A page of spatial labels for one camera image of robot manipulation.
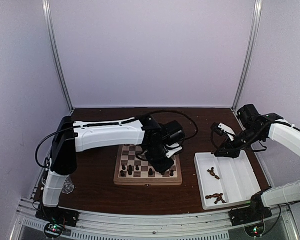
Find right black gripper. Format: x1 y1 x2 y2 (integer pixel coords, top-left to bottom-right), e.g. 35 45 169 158
215 126 264 159

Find dark king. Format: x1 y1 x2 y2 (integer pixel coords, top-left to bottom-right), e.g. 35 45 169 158
148 168 154 176

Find wooden chess board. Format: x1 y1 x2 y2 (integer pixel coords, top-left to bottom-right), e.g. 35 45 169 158
113 145 183 186

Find brown chess pieces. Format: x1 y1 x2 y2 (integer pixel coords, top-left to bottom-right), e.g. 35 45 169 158
207 167 220 180

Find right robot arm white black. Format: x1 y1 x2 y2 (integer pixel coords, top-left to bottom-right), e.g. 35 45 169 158
211 104 300 221

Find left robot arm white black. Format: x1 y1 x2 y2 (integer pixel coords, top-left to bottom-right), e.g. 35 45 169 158
40 115 186 222

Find brown chess piece pile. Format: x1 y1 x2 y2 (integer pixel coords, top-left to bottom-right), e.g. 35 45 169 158
205 193 227 205

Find white plastic compartment tray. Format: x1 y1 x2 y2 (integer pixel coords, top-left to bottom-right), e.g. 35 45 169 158
194 150 261 211

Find clear drinking glass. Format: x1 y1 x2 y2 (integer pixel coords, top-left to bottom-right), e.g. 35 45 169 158
61 176 75 195

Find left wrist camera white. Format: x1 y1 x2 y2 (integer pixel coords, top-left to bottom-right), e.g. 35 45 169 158
165 146 183 159

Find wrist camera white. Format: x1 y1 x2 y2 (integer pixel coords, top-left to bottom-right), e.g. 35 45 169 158
211 122 236 142
165 146 183 159

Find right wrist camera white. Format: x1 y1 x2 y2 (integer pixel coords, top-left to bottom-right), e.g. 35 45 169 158
211 122 236 142

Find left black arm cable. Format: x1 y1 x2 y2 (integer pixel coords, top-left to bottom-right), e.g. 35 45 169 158
34 109 199 168

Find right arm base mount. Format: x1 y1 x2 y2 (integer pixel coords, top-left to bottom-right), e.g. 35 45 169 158
228 207 272 227

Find front aluminium rail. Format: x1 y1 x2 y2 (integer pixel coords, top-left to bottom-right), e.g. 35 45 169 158
7 198 300 240

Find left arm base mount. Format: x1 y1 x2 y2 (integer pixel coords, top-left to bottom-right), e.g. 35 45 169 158
35 201 80 227

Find right aluminium frame post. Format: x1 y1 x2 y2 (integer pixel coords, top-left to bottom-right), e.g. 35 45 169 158
231 0 263 112

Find aluminium frame post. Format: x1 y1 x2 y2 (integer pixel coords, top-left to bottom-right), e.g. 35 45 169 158
231 0 263 112
42 0 74 112

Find left aluminium frame post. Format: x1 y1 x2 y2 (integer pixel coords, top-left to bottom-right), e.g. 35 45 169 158
42 0 74 112

